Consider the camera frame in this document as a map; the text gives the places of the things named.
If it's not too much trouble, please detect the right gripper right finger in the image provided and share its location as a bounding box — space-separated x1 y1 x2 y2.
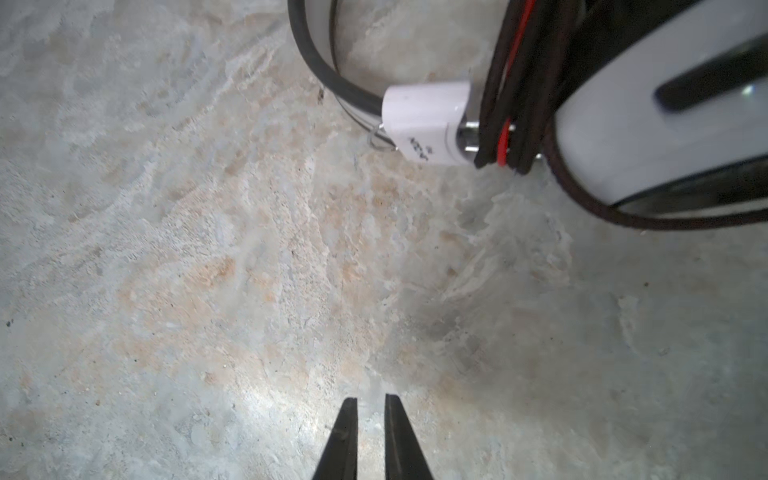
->
384 394 433 480

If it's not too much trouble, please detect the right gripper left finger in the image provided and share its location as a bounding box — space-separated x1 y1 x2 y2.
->
312 397 358 480

